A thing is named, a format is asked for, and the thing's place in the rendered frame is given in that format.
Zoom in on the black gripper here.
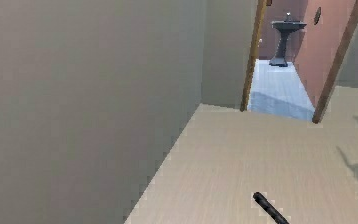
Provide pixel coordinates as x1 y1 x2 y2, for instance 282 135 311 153
252 191 291 224

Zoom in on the brown wooden door frame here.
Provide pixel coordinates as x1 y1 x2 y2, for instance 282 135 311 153
239 0 358 125

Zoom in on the dark grey pedestal sink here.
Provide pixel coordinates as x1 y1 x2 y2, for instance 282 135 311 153
268 20 308 68

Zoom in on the dark round wall holder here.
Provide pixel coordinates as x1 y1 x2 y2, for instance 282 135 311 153
313 6 323 26

